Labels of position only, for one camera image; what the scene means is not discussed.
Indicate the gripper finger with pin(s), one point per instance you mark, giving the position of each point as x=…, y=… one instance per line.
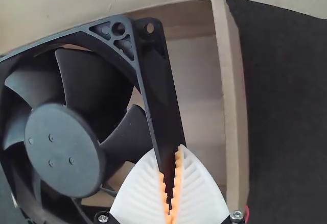
x=140, y=196
x=199, y=196

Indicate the black mat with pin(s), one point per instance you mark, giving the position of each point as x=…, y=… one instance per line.
x=286, y=106

